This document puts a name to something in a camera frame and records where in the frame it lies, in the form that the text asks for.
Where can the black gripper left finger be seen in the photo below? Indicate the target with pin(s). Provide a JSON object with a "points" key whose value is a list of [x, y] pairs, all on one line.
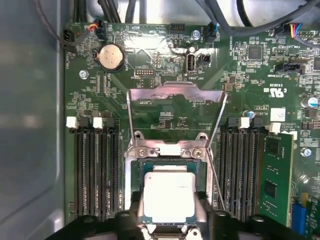
{"points": [[125, 226]]}

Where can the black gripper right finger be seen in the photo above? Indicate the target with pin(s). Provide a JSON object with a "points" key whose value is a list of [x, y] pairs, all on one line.
{"points": [[220, 226]]}

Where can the silver CPU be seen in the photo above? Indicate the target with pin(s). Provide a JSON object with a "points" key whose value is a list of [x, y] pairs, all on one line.
{"points": [[170, 195]]}

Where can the metal socket cover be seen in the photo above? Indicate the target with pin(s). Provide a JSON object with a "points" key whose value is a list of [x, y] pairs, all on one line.
{"points": [[175, 91]]}

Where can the CPU socket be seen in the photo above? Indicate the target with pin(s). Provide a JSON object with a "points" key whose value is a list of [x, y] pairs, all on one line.
{"points": [[128, 185]]}

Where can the metal locking lever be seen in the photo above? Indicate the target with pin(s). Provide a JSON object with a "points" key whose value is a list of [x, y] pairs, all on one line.
{"points": [[215, 176]]}

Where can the blue expansion slot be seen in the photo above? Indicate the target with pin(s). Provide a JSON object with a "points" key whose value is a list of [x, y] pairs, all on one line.
{"points": [[298, 218]]}

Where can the green RAM stick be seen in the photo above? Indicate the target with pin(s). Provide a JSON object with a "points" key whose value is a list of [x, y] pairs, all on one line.
{"points": [[275, 180]]}

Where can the silver board screw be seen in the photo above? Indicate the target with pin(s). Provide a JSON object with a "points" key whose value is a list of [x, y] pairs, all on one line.
{"points": [[195, 34], [83, 74], [305, 151]]}

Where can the white square sticker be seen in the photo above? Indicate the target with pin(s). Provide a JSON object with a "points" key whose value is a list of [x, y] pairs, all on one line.
{"points": [[278, 115]]}

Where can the black PC case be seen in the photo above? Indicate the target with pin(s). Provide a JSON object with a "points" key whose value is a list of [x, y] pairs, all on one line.
{"points": [[30, 125]]}

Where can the green motherboard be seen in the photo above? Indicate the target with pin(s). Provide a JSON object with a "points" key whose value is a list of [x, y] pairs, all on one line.
{"points": [[120, 82]]}

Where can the metal USB port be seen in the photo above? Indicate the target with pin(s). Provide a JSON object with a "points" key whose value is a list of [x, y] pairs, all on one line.
{"points": [[191, 63]]}

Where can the silver coin battery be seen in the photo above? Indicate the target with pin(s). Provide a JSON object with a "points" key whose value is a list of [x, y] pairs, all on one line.
{"points": [[111, 57]]}

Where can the black board connector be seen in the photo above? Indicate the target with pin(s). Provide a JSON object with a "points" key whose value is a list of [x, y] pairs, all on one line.
{"points": [[290, 68]]}

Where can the black square chip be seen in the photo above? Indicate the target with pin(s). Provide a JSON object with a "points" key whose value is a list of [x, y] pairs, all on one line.
{"points": [[255, 53]]}

